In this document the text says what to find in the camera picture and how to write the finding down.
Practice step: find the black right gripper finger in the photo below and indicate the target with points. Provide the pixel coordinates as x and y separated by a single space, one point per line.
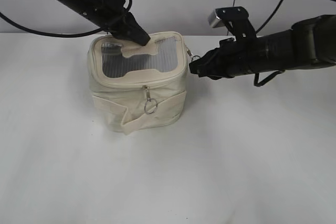
202 70
205 58

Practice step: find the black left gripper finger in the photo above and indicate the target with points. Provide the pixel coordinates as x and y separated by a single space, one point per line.
129 19
130 32

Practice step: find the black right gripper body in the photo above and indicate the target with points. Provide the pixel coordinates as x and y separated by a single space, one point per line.
231 59

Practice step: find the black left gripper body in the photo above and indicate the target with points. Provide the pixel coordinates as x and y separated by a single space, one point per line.
106 14

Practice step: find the cream canvas zipper bag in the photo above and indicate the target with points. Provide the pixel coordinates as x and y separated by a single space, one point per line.
138 87

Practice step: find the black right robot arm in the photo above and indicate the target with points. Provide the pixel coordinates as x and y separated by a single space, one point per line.
309 44

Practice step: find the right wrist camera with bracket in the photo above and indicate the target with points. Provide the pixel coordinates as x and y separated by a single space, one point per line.
236 20

